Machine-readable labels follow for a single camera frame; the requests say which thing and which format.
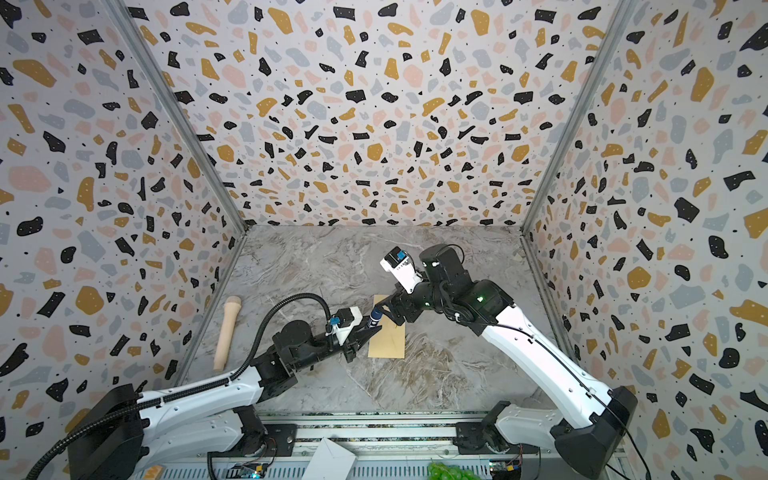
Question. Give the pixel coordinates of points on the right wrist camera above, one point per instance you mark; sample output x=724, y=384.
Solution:
x=401, y=265

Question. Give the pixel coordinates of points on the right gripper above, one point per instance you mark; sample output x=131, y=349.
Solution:
x=400, y=301

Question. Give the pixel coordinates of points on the right circuit board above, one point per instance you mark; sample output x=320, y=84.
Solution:
x=506, y=469

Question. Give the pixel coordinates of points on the aluminium corner post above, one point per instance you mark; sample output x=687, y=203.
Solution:
x=618, y=22
x=119, y=14

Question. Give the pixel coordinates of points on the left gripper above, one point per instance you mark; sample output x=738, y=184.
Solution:
x=366, y=333

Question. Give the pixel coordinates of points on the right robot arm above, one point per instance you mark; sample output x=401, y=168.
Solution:
x=590, y=418

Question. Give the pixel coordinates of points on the small circuit board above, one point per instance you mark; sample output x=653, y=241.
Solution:
x=248, y=470

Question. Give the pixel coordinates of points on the wooden roller pin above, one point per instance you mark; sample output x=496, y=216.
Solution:
x=232, y=307

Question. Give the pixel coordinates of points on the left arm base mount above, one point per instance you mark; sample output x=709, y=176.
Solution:
x=272, y=440

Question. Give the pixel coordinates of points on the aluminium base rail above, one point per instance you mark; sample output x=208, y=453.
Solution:
x=387, y=445

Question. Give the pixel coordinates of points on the right aluminium corner post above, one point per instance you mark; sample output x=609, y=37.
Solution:
x=618, y=22

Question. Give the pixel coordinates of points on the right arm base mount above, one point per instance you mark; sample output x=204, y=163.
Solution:
x=478, y=438

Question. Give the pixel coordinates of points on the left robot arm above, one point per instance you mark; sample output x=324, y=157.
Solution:
x=128, y=431

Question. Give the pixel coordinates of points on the white paper sheet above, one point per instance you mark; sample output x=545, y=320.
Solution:
x=330, y=461

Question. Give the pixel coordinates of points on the left aluminium corner post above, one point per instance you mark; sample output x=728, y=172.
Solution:
x=119, y=14

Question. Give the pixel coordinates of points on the blue white glue stick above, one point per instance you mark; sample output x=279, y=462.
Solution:
x=375, y=316

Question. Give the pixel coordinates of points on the green plastic object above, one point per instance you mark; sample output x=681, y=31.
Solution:
x=441, y=471

